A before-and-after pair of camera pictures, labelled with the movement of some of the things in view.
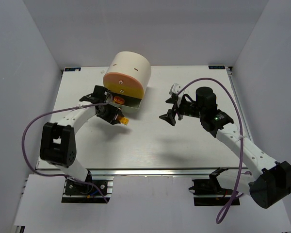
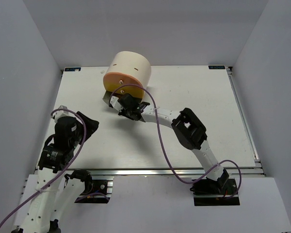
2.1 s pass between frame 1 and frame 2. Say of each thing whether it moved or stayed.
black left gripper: moved
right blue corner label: stayed
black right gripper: moved
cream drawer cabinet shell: stayed
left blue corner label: stayed
